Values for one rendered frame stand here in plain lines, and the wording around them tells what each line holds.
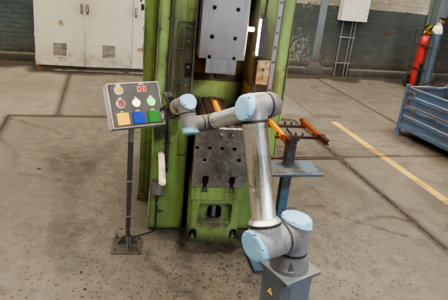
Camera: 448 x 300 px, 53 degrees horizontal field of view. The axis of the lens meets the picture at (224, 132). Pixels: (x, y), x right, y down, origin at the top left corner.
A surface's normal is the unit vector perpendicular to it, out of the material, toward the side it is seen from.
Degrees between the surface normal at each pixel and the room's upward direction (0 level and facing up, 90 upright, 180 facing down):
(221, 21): 90
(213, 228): 90
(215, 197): 90
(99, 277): 0
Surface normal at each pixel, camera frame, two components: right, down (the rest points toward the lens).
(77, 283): 0.10, -0.94
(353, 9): 0.24, 0.35
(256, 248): -0.80, 0.20
